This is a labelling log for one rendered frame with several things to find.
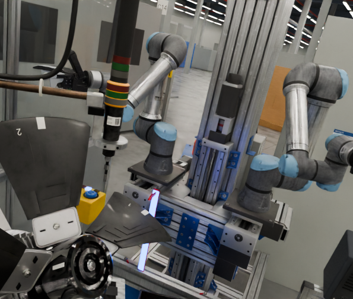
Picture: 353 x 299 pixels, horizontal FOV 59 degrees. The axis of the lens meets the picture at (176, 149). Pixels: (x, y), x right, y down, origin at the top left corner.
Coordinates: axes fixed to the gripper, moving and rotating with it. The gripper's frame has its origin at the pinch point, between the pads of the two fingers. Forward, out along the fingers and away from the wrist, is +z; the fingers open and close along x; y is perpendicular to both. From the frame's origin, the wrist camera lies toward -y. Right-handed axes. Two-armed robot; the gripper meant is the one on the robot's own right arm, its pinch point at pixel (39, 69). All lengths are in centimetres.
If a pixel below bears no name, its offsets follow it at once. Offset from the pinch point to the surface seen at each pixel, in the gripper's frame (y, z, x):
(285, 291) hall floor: 138, -178, -70
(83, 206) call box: 35, -6, -41
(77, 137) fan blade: -2, 9, -58
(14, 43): -5.6, 5.9, 12.1
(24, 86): -16, 24, -64
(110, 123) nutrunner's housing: -13, 10, -72
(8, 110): 19.7, 7.9, 6.9
